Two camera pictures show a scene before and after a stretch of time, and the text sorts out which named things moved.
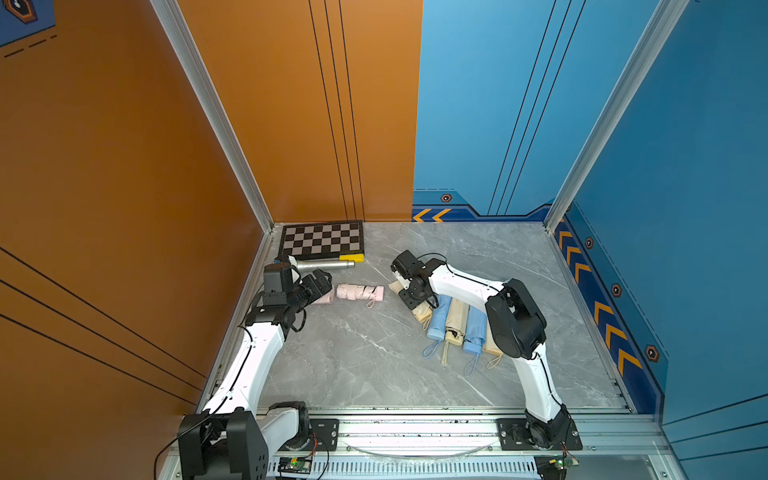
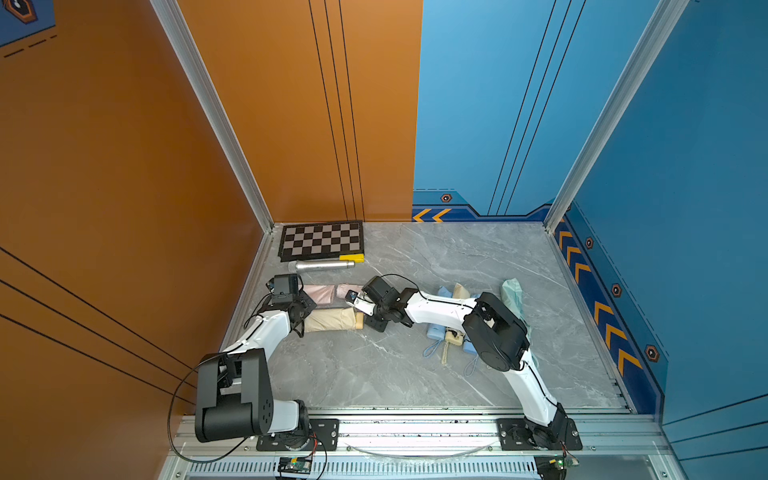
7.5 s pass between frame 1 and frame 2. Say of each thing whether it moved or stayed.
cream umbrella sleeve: moved
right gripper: moved
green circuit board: stayed
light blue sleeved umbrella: stayed
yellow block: stayed
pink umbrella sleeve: stayed
